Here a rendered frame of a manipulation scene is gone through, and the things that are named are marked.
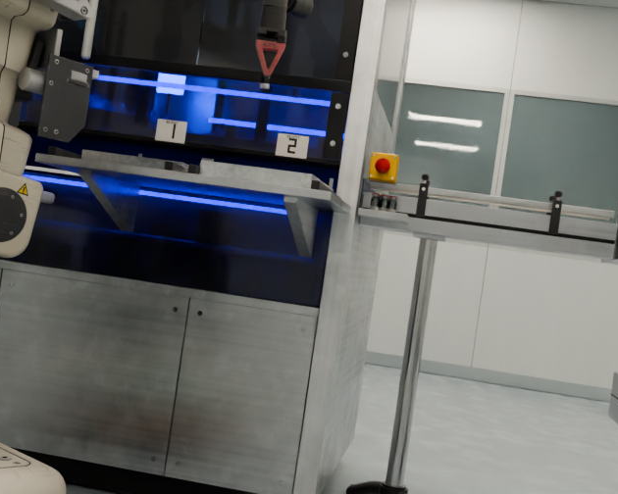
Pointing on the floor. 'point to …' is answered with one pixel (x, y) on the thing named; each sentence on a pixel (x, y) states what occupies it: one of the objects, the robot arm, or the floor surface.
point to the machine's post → (340, 248)
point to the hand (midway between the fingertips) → (267, 72)
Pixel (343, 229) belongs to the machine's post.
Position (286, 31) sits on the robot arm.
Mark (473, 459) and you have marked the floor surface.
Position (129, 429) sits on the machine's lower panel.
